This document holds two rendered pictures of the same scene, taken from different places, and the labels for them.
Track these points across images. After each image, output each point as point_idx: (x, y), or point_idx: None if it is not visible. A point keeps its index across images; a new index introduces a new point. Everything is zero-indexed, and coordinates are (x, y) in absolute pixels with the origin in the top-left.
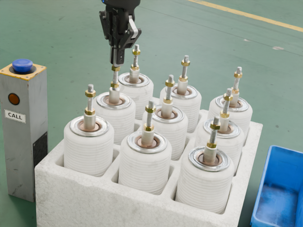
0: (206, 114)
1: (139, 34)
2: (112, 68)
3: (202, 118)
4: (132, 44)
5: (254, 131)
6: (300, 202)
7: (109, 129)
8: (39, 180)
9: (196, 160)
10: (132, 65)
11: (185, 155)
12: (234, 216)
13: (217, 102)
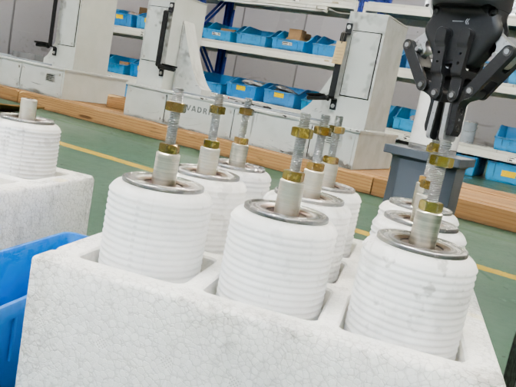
0: (188, 289)
1: (405, 51)
2: None
3: (203, 282)
4: (415, 78)
5: (75, 248)
6: None
7: (388, 202)
8: None
9: (253, 166)
10: (438, 202)
11: (268, 175)
12: None
13: (202, 185)
